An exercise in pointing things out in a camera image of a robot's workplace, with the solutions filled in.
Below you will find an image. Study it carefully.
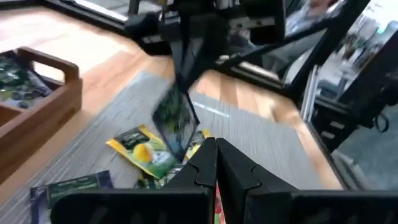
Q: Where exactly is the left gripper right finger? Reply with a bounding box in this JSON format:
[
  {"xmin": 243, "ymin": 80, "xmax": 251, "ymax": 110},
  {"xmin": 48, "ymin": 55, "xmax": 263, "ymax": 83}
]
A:
[{"xmin": 217, "ymin": 138, "xmax": 398, "ymax": 224}]

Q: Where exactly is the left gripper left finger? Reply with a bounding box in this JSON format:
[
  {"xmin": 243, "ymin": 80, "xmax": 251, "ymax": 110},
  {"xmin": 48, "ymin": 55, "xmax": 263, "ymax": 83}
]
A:
[{"xmin": 51, "ymin": 137, "xmax": 218, "ymax": 224}]

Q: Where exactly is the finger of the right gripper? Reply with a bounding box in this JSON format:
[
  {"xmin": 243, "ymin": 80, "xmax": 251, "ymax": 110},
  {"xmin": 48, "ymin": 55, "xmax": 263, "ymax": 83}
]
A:
[
  {"xmin": 186, "ymin": 15, "xmax": 231, "ymax": 93},
  {"xmin": 169, "ymin": 18, "xmax": 194, "ymax": 93}
]

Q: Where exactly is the red strawberry tea sachet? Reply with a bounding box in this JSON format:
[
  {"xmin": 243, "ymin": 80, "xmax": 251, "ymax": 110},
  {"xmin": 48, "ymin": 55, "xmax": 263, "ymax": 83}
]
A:
[{"xmin": 213, "ymin": 185, "xmax": 227, "ymax": 224}]

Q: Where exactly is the blackcurrant tea sachet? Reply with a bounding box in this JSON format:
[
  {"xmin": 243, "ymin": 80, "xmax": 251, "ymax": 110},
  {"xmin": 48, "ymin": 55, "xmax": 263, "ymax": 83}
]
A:
[
  {"xmin": 0, "ymin": 54, "xmax": 52, "ymax": 108},
  {"xmin": 30, "ymin": 170, "xmax": 114, "ymax": 224},
  {"xmin": 152, "ymin": 83, "xmax": 201, "ymax": 162}
]

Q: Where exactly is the grey woven placemat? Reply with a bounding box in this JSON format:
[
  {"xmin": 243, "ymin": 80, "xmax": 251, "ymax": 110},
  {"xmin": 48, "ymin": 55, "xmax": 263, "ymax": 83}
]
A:
[{"xmin": 0, "ymin": 71, "xmax": 343, "ymax": 224}]

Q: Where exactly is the wooden three-compartment tray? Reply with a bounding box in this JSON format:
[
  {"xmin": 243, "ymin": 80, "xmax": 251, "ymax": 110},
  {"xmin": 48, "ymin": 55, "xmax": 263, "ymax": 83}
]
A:
[{"xmin": 0, "ymin": 46, "xmax": 83, "ymax": 184}]

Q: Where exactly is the black aluminium table frame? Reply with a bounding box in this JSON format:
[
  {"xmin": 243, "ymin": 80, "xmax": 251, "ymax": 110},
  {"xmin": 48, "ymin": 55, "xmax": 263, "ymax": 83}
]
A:
[{"xmin": 0, "ymin": 0, "xmax": 374, "ymax": 190}]

